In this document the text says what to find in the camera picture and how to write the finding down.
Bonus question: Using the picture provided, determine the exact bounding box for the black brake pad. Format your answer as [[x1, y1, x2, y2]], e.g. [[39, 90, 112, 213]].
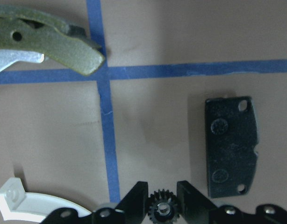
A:
[[205, 96, 258, 198]]

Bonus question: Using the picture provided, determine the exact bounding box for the white curved plastic clamp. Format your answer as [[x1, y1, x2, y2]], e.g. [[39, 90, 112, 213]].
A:
[[0, 177, 92, 223]]

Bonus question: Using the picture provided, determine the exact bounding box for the small black bearing gear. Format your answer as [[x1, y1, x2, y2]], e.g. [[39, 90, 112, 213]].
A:
[[148, 189, 179, 224]]

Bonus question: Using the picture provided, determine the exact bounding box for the olive curved brake shoe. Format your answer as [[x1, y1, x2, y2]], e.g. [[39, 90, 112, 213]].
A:
[[0, 4, 105, 76]]

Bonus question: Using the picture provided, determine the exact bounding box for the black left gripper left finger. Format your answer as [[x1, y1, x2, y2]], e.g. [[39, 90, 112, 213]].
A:
[[42, 182, 148, 224]]

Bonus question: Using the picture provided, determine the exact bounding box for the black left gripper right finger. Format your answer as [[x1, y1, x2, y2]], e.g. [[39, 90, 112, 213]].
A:
[[177, 181, 287, 224]]

